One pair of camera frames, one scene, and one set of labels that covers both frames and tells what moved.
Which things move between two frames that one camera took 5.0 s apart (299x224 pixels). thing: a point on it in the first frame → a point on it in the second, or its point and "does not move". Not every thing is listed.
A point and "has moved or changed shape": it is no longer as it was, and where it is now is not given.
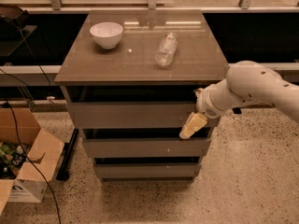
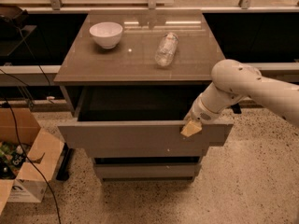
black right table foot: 236,110 does not move
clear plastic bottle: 166,49 does not move
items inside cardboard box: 11,158 does not move
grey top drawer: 131,115 has moved or changed shape
